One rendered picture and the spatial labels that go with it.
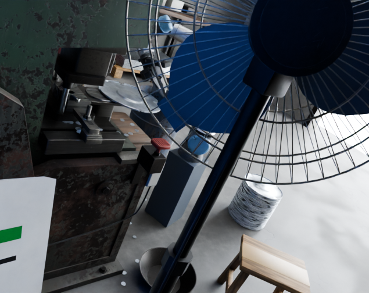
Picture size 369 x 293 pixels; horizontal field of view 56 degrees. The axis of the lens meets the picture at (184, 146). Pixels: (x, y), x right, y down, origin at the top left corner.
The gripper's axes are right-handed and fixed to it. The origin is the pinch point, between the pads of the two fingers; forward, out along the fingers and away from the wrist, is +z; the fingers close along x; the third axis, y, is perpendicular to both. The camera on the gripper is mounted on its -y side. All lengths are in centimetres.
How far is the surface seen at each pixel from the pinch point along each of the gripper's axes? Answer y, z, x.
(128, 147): -1.1, 17.8, 31.9
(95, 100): -0.7, -3.7, 39.0
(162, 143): -20.0, 20.5, 31.5
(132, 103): -2.6, 1.2, 23.1
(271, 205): 13, 89, -76
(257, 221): 24, 97, -71
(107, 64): -12.8, -13.9, 37.3
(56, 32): -28, -21, 63
